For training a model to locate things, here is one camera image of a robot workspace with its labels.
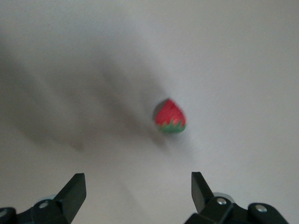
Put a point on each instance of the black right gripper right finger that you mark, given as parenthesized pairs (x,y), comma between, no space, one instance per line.
(203,198)

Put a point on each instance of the red green toy strawberry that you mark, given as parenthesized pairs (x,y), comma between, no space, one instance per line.
(171,116)

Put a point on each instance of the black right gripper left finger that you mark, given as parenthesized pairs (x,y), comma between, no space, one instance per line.
(67,199)

